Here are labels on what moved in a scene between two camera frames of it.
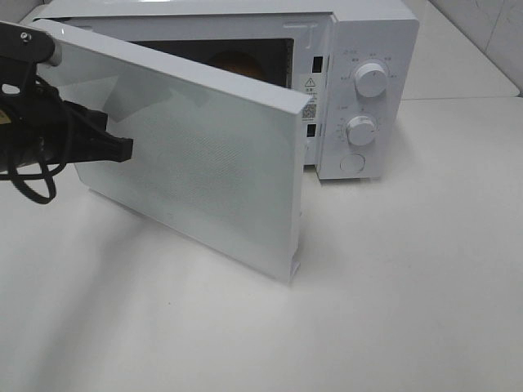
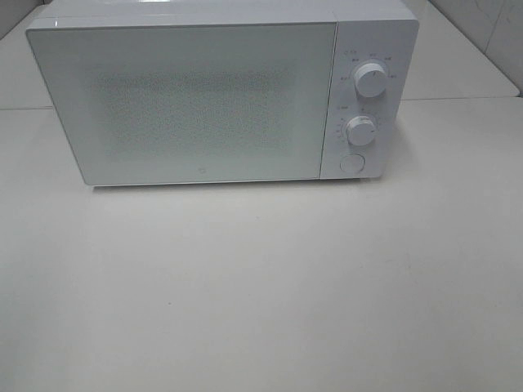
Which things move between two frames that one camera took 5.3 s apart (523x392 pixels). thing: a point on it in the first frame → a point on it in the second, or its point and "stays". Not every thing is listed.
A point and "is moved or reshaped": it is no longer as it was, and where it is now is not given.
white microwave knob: (360, 130) stays
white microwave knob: (370, 80) stays
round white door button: (352, 162) stays
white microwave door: (217, 158) is moved or reshaped
